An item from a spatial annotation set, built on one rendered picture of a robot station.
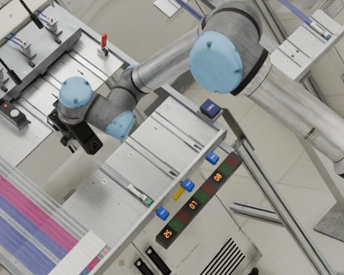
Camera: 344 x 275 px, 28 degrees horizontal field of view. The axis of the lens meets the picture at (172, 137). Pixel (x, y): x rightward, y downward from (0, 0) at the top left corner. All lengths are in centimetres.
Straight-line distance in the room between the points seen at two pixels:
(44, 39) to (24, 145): 33
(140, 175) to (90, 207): 16
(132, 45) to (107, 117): 246
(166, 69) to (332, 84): 136
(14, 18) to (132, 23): 202
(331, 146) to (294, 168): 156
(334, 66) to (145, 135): 107
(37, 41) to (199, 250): 89
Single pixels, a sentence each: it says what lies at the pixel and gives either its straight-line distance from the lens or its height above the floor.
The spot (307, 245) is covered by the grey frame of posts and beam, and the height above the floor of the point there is 20.
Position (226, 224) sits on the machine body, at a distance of 244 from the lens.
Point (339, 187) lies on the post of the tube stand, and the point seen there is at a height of 17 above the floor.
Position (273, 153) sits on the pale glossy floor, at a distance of 317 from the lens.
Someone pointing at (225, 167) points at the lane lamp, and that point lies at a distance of 195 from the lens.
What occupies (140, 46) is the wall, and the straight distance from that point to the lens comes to 411.
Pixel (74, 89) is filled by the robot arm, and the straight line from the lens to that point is 164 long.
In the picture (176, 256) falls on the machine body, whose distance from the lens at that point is 234.
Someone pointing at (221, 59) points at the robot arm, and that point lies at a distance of 135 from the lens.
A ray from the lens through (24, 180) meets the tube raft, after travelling 193.
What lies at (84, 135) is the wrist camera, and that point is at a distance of 181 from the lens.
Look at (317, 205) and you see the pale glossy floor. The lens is 274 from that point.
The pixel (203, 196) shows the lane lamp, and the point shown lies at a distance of 191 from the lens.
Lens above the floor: 161
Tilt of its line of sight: 25 degrees down
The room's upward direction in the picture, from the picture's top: 36 degrees counter-clockwise
